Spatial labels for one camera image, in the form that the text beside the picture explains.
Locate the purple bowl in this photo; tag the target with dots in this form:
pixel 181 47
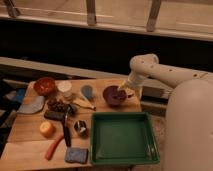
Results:
pixel 114 97

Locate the blue spoon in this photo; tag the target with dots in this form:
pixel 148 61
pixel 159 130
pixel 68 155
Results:
pixel 87 91

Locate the yellow apple toy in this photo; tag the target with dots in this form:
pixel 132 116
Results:
pixel 47 129

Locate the small metal can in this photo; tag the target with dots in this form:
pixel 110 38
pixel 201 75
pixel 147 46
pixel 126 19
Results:
pixel 81 128

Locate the dark grape bunch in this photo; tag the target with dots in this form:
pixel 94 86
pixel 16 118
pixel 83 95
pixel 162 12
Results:
pixel 60 106

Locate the green plastic tray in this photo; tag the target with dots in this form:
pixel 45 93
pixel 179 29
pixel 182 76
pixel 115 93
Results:
pixel 122 138

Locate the black handled spatula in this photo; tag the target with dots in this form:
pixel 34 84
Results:
pixel 65 126

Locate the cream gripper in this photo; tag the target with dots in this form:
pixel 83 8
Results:
pixel 127 84

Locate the red bowl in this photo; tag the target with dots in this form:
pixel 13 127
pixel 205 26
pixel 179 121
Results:
pixel 44 86

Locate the dark green sponge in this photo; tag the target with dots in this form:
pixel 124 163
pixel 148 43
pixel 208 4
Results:
pixel 52 115

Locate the wooden board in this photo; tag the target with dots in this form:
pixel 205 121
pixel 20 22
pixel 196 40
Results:
pixel 26 147

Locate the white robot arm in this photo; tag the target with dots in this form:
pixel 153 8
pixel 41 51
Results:
pixel 189 112

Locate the blue sponge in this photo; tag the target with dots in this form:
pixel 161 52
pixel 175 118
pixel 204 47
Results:
pixel 76 155

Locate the orange carrot toy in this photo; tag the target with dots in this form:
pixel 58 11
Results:
pixel 50 151

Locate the clear plastic cup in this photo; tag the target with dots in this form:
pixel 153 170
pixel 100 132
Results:
pixel 65 89

